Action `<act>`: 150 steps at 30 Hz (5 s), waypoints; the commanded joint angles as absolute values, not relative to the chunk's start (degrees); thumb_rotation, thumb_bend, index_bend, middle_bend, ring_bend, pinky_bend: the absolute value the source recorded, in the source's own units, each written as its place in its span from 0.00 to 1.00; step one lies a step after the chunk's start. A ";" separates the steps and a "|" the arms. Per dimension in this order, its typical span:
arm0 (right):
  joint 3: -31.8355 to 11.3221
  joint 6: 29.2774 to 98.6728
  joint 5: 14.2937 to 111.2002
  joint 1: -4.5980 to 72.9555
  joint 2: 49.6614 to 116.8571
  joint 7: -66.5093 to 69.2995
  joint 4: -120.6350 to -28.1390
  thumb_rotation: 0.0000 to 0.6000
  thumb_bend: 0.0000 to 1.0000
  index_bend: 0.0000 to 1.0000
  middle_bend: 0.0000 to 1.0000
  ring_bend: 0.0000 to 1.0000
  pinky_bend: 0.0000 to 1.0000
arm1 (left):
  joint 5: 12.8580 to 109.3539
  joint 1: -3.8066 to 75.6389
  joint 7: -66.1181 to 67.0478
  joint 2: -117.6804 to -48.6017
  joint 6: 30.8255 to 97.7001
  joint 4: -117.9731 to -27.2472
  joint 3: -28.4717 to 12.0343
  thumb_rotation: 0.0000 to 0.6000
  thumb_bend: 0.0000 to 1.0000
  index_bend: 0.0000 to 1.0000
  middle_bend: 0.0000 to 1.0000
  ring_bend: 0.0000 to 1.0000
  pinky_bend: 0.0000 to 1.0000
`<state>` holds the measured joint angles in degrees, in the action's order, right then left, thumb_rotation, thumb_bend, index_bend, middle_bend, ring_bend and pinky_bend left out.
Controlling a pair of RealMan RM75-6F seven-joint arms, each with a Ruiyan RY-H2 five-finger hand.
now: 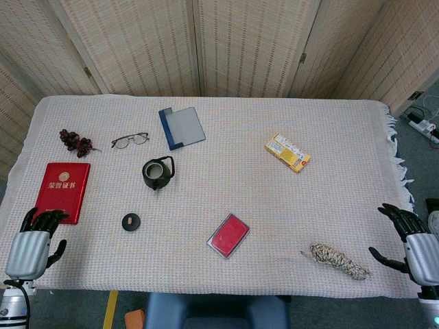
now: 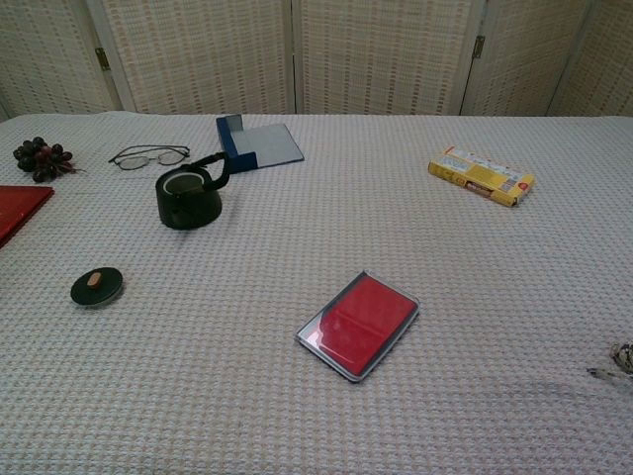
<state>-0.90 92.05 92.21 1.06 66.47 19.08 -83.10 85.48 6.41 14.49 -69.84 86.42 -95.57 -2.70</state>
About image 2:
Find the black teapot lid wooden knob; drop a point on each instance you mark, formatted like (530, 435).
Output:
(96, 289)

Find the red ink pad clear case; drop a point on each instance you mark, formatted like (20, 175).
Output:
(363, 324)

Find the grey blue-spined notebook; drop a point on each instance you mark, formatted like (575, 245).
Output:
(269, 143)

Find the white waffle-weave tablecloth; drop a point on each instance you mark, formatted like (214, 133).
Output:
(316, 386)

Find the yellow snack box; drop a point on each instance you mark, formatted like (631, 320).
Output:
(487, 178)

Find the thin-framed eyeglasses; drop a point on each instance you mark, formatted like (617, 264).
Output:
(143, 160)

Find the woven bamboo folding screen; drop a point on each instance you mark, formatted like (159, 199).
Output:
(376, 54)

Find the dark purple grape bunch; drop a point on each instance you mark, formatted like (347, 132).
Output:
(39, 159)

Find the red certificate folder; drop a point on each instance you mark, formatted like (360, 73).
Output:
(17, 203)

